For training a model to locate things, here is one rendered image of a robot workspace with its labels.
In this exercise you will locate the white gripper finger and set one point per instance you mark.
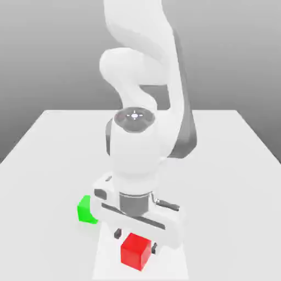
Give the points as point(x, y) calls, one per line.
point(117, 233)
point(154, 248)

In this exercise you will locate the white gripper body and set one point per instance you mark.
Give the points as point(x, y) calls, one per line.
point(171, 232)

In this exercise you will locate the small red cube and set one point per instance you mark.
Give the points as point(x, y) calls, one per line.
point(134, 250)

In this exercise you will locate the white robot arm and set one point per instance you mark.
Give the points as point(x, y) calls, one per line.
point(134, 151)

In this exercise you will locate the small green cube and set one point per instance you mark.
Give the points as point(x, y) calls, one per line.
point(84, 209)

